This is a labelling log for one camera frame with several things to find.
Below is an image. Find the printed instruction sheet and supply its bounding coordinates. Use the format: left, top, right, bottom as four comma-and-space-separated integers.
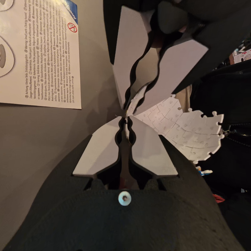
0, 0, 82, 109

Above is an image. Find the white cardboard box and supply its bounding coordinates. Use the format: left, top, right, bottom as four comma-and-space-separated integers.
233, 48, 251, 64

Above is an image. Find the black bag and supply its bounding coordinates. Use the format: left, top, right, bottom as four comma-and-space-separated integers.
190, 61, 251, 196

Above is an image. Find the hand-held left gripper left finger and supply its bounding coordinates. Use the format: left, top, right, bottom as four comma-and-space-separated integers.
73, 116, 126, 179

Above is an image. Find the white puzzle ball shell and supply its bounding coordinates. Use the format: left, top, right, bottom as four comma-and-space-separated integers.
125, 86, 224, 177

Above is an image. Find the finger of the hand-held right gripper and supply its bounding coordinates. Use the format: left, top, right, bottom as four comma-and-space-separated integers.
129, 39, 209, 116
112, 5, 157, 113

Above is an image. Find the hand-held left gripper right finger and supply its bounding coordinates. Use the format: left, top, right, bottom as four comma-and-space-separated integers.
127, 116, 179, 178

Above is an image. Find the beige cloth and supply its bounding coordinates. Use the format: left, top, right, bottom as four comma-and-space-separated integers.
175, 86, 192, 112

